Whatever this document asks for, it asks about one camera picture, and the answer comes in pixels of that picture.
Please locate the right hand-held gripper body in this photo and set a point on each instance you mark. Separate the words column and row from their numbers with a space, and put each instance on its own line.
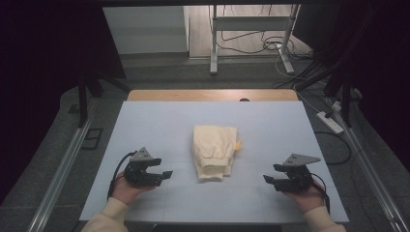
column 296, row 179

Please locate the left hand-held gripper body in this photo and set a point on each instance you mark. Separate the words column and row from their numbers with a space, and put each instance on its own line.
column 138, row 174

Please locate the cream baby pants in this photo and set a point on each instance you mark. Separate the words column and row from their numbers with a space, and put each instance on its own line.
column 214, row 151

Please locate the person's left hand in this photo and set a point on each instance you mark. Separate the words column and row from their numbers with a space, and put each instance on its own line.
column 127, row 191

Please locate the person's right hand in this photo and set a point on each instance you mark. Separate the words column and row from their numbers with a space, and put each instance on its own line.
column 307, row 198

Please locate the light blue table mat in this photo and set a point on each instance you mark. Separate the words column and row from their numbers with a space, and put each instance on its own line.
column 145, row 129

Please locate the dark floor plate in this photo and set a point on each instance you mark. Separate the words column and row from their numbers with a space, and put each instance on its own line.
column 92, row 139

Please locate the white power strip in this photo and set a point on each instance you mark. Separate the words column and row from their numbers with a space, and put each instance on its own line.
column 330, row 122

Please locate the black table grommet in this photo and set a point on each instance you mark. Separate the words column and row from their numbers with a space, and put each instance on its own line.
column 244, row 99

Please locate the wooden table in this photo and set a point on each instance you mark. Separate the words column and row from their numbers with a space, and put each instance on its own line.
column 193, row 95

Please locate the small white plug adapter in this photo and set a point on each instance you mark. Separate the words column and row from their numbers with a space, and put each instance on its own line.
column 336, row 106

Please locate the black metal stand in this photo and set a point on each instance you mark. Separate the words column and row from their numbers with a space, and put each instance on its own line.
column 345, row 96
column 83, row 96

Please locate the aluminium rail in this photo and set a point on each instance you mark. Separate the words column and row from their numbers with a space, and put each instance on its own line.
column 370, row 174
column 61, row 174

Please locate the white wall panel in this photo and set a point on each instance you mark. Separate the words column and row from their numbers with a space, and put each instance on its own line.
column 145, row 29

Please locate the white metal stand frame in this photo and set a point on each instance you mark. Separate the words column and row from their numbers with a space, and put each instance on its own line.
column 248, row 23

